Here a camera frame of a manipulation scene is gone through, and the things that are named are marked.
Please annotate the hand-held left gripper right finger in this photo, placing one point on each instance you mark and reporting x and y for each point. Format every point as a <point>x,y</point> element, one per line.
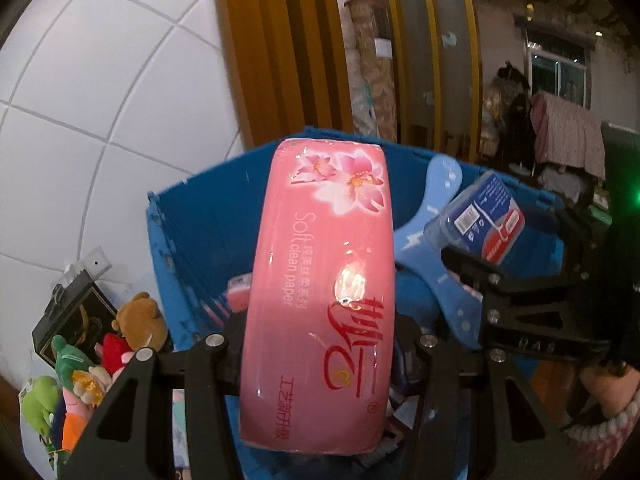
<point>440,375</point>

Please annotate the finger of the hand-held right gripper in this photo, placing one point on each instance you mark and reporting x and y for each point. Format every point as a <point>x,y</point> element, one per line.
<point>575,240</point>
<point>525,305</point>

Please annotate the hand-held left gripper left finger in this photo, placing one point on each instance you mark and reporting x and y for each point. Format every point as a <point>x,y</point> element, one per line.
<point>200,375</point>

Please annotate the blue plastic packet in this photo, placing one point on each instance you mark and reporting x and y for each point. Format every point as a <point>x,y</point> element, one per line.
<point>480,210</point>

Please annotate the orange dress pig plush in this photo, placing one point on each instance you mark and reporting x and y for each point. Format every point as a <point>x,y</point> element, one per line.
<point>75,430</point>

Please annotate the pink tissue pack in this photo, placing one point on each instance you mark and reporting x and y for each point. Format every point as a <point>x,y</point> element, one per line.
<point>320,285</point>

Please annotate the blue plastic crate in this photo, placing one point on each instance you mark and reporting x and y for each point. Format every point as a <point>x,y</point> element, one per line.
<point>210,220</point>

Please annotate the person's right forearm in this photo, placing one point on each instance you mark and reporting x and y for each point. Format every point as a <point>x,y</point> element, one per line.
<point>600,447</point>

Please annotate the person's right hand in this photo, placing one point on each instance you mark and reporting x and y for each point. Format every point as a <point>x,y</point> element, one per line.
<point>607,395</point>

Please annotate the brown teddy bear plush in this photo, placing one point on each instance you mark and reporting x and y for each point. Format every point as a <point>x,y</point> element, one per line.
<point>137,317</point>

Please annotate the red plush toy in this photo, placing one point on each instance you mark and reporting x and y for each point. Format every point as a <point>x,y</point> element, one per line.
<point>115,350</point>

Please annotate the small pink packet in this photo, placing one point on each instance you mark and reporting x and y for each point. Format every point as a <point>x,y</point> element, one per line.
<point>240,292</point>

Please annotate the pink hanging cloth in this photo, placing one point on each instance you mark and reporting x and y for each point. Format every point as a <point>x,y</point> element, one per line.
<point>570,130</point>

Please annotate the yellow flower plush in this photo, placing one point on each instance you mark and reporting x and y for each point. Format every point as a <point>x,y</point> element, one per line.
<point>87,385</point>

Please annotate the light blue plastic hanger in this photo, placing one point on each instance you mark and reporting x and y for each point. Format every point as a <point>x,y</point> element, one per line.
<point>417,255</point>

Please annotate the black box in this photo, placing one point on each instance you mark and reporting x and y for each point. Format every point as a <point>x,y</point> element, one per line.
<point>70,315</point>

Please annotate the beige cloth bundle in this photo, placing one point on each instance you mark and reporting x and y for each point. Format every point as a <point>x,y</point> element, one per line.
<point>492,115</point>

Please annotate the light green frog plush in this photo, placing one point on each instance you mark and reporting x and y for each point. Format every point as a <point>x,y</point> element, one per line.
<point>37,400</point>

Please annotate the window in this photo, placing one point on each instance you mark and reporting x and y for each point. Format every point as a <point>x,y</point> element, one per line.
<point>555,75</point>

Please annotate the floral rolled carpet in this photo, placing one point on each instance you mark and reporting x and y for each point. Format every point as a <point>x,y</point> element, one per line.
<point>380,70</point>

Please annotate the white plastic bracket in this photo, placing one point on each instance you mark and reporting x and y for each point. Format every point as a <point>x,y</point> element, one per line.
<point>95,261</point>

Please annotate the wooden partition frame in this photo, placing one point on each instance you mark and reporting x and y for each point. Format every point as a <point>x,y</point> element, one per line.
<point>280,60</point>

